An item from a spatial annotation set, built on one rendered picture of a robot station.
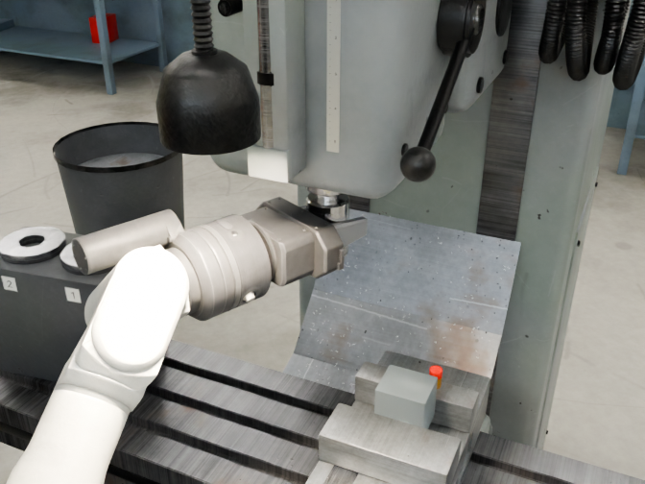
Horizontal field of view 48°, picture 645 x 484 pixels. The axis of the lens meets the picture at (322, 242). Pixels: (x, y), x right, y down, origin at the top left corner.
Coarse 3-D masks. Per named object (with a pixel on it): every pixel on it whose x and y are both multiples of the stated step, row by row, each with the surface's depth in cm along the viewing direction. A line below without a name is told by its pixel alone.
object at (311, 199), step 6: (306, 198) 77; (312, 198) 77; (318, 198) 77; (342, 198) 77; (348, 198) 77; (306, 204) 77; (312, 204) 76; (318, 204) 76; (324, 204) 76; (330, 204) 76; (336, 204) 76; (342, 204) 76; (348, 204) 77; (312, 210) 76; (318, 210) 76; (324, 210) 76; (330, 210) 76; (336, 210) 76; (342, 210) 76
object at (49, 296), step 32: (0, 256) 101; (32, 256) 99; (64, 256) 99; (0, 288) 100; (32, 288) 98; (64, 288) 97; (0, 320) 103; (32, 320) 101; (64, 320) 100; (0, 352) 107; (32, 352) 105; (64, 352) 103
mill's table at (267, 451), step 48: (0, 384) 106; (48, 384) 106; (192, 384) 106; (240, 384) 107; (288, 384) 106; (0, 432) 105; (144, 432) 97; (192, 432) 97; (240, 432) 97; (288, 432) 98; (480, 432) 97; (144, 480) 95; (192, 480) 91; (240, 480) 90; (288, 480) 92; (480, 480) 90; (528, 480) 90; (576, 480) 90; (624, 480) 90
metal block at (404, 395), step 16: (400, 368) 87; (384, 384) 84; (400, 384) 84; (416, 384) 84; (432, 384) 84; (384, 400) 83; (400, 400) 82; (416, 400) 82; (432, 400) 85; (384, 416) 84; (400, 416) 83; (416, 416) 82; (432, 416) 87
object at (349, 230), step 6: (342, 222) 76; (348, 222) 77; (354, 222) 77; (360, 222) 77; (366, 222) 78; (336, 228) 75; (342, 228) 76; (348, 228) 76; (354, 228) 77; (360, 228) 78; (366, 228) 78; (342, 234) 76; (348, 234) 77; (354, 234) 77; (360, 234) 78; (366, 234) 79; (342, 240) 76; (348, 240) 77; (354, 240) 78
